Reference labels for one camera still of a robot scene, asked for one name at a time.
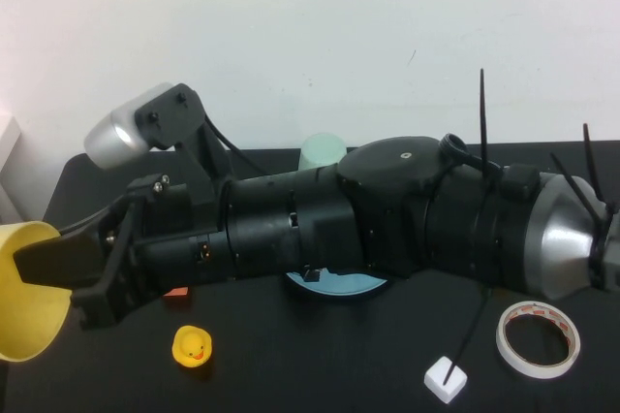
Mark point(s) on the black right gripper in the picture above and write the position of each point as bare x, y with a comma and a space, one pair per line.
160, 248

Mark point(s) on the yellow plastic cup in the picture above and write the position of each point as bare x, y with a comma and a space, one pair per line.
29, 326

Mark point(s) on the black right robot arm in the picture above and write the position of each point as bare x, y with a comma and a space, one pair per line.
387, 200

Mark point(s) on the pale green plastic cup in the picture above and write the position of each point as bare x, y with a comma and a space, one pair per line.
322, 151

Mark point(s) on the blue cup stand tray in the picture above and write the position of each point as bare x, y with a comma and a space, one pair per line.
339, 287

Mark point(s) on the orange cube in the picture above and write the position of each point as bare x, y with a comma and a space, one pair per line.
176, 293

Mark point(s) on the yellow rubber duck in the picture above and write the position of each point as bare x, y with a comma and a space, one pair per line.
191, 345

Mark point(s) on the white cube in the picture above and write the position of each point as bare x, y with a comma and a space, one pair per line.
438, 384

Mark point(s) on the white tape roll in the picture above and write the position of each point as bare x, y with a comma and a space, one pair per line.
533, 370

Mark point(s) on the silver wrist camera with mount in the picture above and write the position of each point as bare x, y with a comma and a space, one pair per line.
116, 136

